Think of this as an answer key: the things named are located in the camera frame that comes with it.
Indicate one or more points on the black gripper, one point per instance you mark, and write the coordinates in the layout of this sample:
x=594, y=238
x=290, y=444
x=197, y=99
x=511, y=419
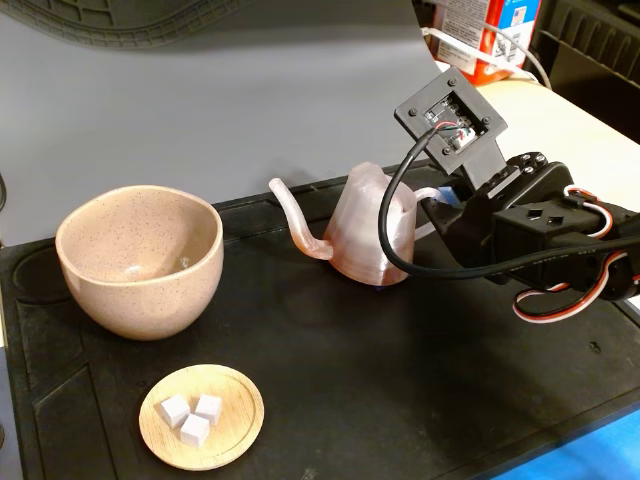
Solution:
x=459, y=216

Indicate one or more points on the translucent pink plastic kettle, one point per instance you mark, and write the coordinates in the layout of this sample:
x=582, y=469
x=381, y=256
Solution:
x=350, y=235

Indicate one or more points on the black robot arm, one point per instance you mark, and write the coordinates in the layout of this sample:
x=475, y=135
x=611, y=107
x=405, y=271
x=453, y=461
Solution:
x=625, y=280

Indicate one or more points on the speckled beige ceramic cup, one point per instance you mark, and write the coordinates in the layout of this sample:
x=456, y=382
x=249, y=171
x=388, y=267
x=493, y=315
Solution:
x=140, y=305

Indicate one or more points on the red and white carton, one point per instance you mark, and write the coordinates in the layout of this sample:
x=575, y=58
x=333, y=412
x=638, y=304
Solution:
x=465, y=30

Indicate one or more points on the black silicone work mat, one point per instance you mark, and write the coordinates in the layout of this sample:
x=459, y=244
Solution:
x=350, y=375

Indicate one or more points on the black plastic crate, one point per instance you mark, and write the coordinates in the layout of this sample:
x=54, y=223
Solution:
x=590, y=60

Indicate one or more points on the grey silicone mat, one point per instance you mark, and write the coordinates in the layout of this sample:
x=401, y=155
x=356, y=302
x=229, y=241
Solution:
x=250, y=125

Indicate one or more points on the blue mat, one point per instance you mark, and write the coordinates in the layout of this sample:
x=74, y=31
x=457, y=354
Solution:
x=575, y=455

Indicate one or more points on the round wooden saucer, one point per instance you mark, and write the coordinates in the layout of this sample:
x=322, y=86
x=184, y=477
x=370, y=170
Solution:
x=235, y=435

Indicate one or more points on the white sugar cube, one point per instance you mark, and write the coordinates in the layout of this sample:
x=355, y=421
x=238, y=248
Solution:
x=174, y=411
x=208, y=407
x=194, y=432

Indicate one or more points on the black square camera module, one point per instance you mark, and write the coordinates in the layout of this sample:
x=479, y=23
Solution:
x=425, y=102

